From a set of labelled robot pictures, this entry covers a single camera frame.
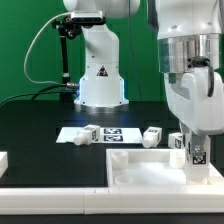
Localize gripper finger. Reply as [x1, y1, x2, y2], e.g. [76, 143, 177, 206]
[191, 134, 210, 154]
[179, 122, 190, 152]

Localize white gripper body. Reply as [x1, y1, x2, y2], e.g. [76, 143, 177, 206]
[164, 68, 224, 135]

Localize white square table top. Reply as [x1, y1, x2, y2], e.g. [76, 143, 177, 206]
[106, 149, 224, 187]

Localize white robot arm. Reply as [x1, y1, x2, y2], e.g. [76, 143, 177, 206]
[63, 0, 224, 137]

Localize white paper marker sheet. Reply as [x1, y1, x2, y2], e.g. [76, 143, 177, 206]
[56, 127, 142, 144]

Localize white left obstacle block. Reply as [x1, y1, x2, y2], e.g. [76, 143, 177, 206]
[0, 152, 8, 178]

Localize white front rail fence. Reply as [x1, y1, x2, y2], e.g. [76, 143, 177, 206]
[0, 184, 224, 215]

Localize black camera on stand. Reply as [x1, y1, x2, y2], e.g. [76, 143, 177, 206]
[71, 11, 106, 26]

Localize black camera stand pole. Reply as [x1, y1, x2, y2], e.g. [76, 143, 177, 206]
[52, 16, 81, 102]

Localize grey camera cable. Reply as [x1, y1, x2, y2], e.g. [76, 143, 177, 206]
[23, 12, 73, 86]

